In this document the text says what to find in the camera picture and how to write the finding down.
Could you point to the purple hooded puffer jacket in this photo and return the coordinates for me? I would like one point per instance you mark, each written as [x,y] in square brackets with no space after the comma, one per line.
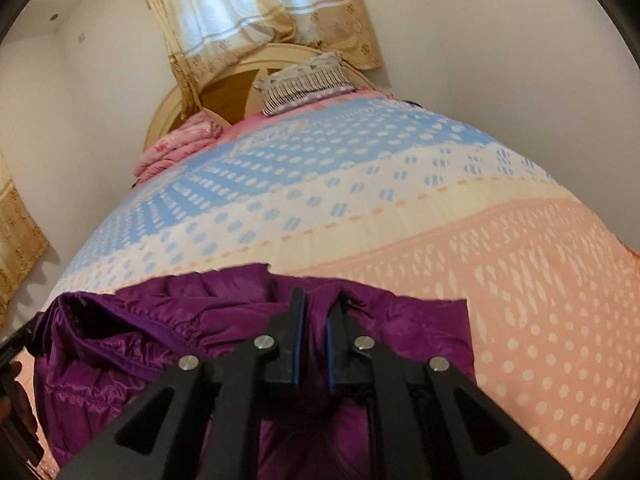
[150,320]

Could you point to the wide beige floral curtain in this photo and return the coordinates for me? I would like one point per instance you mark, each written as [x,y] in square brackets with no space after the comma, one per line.
[250,10]

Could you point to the pink folded blanket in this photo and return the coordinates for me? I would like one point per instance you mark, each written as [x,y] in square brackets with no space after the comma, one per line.
[175,147]

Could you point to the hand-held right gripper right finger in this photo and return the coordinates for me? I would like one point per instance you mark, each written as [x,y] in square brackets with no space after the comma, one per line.
[331,350]

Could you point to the polka dot bedspread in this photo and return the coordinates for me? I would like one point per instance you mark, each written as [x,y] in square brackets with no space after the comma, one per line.
[400,210]

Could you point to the cream wooden headboard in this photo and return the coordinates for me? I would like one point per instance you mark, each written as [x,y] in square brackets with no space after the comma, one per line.
[225,95]

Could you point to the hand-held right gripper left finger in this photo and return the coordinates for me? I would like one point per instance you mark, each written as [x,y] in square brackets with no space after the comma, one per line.
[298,345]

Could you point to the striped patterned pillow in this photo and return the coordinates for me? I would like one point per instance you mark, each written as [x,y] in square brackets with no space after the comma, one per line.
[305,82]

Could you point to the person's left hand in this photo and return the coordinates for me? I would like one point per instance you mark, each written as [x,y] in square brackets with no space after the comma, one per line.
[26,410]

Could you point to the dark object beside bed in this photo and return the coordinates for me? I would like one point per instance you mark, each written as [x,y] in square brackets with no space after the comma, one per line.
[411,104]

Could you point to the narrow beige floral curtain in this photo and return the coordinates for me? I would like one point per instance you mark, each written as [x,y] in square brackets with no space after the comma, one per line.
[20,240]

